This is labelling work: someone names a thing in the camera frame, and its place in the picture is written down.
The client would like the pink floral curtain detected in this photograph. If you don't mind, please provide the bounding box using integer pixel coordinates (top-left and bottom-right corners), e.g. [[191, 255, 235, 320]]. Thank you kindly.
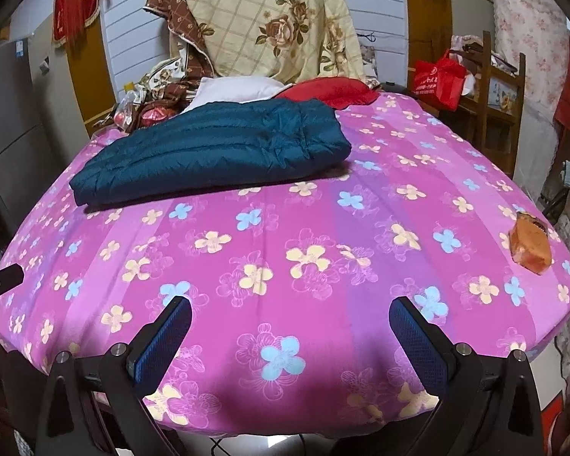
[[488, 0, 570, 200]]

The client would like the wooden chair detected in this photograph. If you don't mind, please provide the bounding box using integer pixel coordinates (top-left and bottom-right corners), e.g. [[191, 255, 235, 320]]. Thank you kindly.
[[451, 31, 528, 168]]

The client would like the teal padded jacket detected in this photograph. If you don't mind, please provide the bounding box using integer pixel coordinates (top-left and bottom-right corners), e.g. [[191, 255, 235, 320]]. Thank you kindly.
[[69, 99, 352, 208]]

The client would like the red tasselled hanging decoration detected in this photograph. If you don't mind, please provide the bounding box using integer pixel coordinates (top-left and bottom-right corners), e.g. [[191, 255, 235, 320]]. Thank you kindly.
[[52, 0, 103, 49]]

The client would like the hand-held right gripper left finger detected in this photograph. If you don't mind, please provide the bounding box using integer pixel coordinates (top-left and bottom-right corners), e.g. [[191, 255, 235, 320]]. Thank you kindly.
[[35, 296, 193, 456]]

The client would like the pink floral bed sheet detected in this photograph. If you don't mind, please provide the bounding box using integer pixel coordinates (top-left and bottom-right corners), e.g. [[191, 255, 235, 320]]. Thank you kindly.
[[0, 91, 570, 438]]

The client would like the orange packet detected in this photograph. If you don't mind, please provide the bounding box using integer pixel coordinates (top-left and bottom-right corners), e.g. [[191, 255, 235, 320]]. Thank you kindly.
[[510, 211, 553, 275]]

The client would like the clear plastic bottle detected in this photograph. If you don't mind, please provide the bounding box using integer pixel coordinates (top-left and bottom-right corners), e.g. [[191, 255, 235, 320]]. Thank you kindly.
[[114, 83, 139, 130]]

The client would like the grey refrigerator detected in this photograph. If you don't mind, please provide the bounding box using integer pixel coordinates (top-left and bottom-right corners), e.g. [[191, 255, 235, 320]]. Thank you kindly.
[[0, 24, 96, 243]]

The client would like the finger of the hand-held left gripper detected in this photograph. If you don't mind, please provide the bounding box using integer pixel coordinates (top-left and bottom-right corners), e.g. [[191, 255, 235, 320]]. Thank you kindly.
[[0, 263, 25, 306]]

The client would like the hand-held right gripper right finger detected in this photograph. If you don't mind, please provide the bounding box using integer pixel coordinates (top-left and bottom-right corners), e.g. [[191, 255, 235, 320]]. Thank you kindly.
[[388, 296, 549, 456]]

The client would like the red shopping bag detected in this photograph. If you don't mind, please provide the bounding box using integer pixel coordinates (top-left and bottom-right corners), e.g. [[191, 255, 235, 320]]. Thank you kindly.
[[412, 50, 469, 111]]

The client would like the white pillow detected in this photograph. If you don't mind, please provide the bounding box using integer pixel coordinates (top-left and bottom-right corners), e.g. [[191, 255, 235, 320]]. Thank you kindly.
[[180, 76, 287, 115]]

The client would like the cream floral quilt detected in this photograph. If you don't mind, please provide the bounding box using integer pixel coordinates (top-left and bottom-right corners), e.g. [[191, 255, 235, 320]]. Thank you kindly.
[[109, 0, 378, 134]]

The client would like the pink shiny packet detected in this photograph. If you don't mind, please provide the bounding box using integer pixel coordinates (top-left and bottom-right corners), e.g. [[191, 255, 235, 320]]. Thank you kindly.
[[140, 107, 173, 127]]

